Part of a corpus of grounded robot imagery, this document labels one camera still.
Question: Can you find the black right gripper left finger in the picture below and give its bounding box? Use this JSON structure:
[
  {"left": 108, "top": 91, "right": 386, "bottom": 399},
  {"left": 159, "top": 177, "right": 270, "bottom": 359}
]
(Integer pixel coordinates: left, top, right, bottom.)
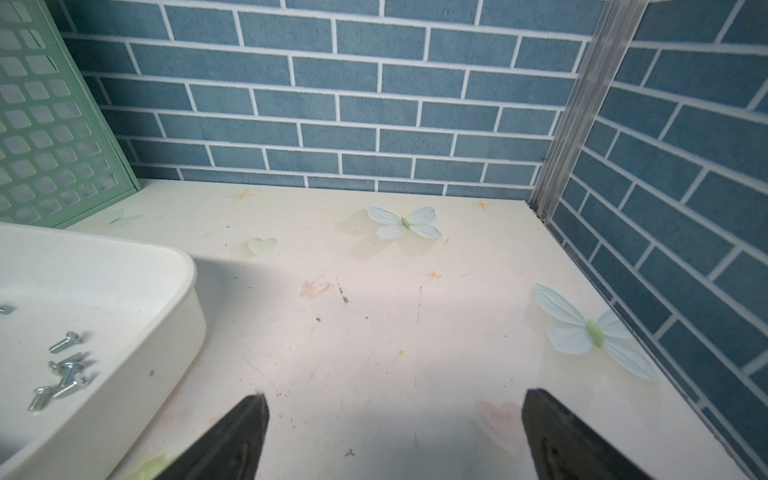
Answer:
[{"left": 156, "top": 393, "right": 270, "bottom": 480}]

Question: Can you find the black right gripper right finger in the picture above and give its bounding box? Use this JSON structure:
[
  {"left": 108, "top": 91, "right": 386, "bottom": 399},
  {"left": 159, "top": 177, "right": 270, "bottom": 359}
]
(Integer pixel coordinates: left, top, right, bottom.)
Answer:
[{"left": 522, "top": 388, "right": 649, "bottom": 480}]

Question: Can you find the white plastic storage box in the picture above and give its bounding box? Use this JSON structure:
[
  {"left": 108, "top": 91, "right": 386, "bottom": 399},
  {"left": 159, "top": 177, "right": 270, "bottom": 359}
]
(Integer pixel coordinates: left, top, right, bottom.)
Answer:
[{"left": 1, "top": 224, "right": 206, "bottom": 479}]

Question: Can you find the silver screw in box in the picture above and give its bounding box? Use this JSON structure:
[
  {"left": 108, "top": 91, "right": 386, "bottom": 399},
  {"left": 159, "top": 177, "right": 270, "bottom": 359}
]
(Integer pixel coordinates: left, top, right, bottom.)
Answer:
[
  {"left": 27, "top": 386, "right": 55, "bottom": 412},
  {"left": 48, "top": 331, "right": 83, "bottom": 354}
]

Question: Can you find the silver screw in box front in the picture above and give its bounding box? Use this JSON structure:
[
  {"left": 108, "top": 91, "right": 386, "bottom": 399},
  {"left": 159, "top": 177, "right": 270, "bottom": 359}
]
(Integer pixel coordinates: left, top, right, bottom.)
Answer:
[{"left": 27, "top": 386, "right": 55, "bottom": 412}]

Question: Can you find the floral table mat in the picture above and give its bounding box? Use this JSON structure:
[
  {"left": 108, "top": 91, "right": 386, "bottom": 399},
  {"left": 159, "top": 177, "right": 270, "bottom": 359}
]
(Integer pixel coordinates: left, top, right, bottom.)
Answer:
[{"left": 77, "top": 180, "right": 743, "bottom": 479}]

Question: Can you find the green plastic file organizer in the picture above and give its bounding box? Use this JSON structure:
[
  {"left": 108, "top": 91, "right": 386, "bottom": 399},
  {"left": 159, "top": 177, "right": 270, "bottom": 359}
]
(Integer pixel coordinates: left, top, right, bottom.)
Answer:
[{"left": 1, "top": 1, "right": 140, "bottom": 228}]

